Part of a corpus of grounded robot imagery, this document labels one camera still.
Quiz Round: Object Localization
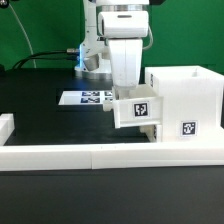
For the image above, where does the white thin cable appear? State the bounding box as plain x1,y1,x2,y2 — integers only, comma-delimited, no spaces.
7,3,38,69

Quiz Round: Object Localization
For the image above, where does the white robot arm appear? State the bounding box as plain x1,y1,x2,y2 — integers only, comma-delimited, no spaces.
75,0,166,90

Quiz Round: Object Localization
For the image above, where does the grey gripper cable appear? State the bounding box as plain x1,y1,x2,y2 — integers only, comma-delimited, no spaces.
142,25,155,52

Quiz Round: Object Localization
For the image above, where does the fiducial marker sheet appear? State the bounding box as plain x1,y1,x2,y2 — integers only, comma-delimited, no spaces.
59,90,112,105

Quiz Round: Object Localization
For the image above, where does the black cable bundle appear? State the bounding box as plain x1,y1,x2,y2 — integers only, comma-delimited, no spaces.
12,48,81,70

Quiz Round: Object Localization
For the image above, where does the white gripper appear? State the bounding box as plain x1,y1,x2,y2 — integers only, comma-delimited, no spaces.
98,11,149,89

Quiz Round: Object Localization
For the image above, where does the white drawer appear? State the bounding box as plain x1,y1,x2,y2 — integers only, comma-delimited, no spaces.
140,125,162,142
103,84,163,128

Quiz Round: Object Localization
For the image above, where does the white front fence wall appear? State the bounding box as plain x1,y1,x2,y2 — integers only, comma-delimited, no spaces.
0,141,224,171

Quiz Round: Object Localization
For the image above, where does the white drawer cabinet box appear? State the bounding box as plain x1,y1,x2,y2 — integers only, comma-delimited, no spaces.
145,66,224,142

